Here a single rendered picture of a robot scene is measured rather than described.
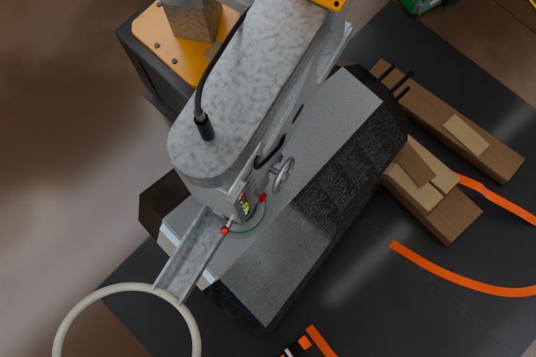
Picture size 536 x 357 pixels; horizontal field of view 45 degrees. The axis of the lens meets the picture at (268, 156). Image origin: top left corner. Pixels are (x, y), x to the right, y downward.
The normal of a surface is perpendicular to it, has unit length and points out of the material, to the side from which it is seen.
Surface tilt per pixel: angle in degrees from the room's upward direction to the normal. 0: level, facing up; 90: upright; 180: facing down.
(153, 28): 0
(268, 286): 45
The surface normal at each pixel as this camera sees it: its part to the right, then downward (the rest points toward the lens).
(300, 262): 0.48, 0.22
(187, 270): -0.05, -0.34
